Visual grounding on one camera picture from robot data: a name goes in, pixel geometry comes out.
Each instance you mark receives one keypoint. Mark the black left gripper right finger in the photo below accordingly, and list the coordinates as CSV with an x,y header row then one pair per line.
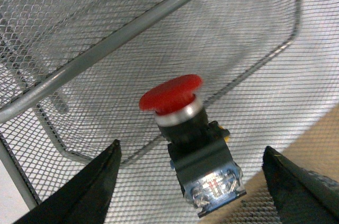
x,y
299,195

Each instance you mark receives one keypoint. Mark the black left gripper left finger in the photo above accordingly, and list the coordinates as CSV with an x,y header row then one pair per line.
x,y
86,197

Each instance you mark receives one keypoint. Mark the red emergency stop button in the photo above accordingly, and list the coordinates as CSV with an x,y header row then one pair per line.
x,y
208,176

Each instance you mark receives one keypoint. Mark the silver wire mesh rack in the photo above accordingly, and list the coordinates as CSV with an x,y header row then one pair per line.
x,y
73,71

